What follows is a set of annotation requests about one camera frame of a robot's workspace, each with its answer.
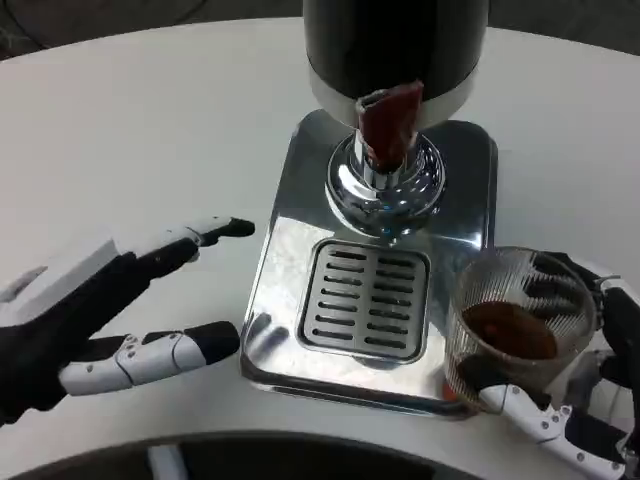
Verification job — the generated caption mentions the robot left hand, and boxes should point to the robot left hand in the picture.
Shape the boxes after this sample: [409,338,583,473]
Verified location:
[0,215,256,426]

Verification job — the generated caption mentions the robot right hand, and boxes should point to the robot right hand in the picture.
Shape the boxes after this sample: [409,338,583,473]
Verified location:
[472,250,640,480]

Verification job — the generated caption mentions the clear ribbed glass cup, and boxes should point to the clear ribbed glass cup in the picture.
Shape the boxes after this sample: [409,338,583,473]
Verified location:
[444,245,599,416]

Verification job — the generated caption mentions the steel drip tray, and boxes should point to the steel drip tray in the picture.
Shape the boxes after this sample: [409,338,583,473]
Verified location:
[239,109,500,419]

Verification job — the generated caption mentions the slotted steel tray grid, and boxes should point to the slotted steel tray grid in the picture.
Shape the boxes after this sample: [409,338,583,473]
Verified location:
[297,238,432,361]

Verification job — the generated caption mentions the chrome dispenser tap dome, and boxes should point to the chrome dispenser tap dome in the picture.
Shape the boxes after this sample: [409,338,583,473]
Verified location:
[324,130,447,247]

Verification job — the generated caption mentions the red tap lever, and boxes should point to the red tap lever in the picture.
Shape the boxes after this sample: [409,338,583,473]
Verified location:
[357,79,425,169]

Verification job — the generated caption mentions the black drink dispenser body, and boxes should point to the black drink dispenser body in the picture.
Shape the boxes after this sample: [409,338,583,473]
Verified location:
[303,0,489,132]

